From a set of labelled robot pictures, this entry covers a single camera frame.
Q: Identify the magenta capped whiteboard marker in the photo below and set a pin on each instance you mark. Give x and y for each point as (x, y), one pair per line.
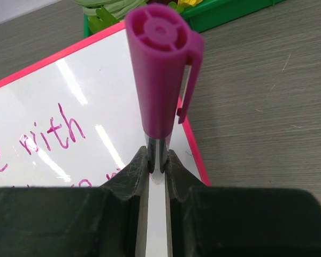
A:
(166, 58)

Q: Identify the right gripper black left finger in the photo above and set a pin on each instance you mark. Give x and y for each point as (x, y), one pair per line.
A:
(108, 220)

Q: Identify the green plastic tray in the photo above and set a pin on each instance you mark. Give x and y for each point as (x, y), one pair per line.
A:
(216, 16)

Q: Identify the pink framed whiteboard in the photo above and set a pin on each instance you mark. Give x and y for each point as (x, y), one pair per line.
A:
(73, 120)

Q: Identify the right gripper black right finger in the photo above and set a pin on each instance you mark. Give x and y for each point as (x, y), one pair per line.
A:
(239, 221)

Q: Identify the yellow leaf cabbage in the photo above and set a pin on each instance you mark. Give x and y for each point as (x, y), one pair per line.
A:
(180, 5)

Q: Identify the green long beans bundle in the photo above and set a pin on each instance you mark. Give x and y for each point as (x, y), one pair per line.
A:
(103, 14)

